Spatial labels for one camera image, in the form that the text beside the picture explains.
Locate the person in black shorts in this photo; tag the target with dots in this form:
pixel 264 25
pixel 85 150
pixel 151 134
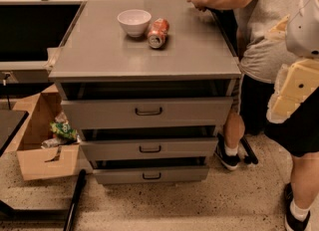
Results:
pixel 299 135

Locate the grey bottom drawer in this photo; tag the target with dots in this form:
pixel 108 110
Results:
pixel 152 174

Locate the crumpled silver wrapper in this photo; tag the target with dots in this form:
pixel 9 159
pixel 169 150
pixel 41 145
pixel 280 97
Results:
pixel 53 142

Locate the person in grey shirt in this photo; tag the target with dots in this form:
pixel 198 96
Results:
pixel 259 61

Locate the green snack bag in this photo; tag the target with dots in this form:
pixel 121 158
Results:
pixel 63 130

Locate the grey metal drawer cabinet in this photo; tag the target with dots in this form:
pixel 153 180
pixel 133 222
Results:
pixel 100 62

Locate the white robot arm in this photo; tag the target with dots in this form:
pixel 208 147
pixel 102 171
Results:
pixel 300 32

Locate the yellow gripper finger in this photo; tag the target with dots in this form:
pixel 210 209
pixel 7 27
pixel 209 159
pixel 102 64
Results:
pixel 294 84

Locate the orange soda can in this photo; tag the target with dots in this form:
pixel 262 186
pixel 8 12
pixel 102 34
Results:
pixel 158 32

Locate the open cardboard box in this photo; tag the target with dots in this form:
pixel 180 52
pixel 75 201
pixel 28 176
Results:
pixel 35 161

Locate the grey top drawer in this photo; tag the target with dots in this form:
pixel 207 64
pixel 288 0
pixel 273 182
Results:
pixel 146 112

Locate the grey middle drawer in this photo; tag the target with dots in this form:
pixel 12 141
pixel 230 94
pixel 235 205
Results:
pixel 148 148

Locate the grey drawer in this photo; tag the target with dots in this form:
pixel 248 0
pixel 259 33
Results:
pixel 146 112
pixel 152 174
pixel 148 148

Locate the black table leg left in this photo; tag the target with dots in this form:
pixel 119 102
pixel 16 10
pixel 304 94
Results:
pixel 81 182

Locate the white ceramic bowl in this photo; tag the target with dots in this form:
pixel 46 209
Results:
pixel 134 22

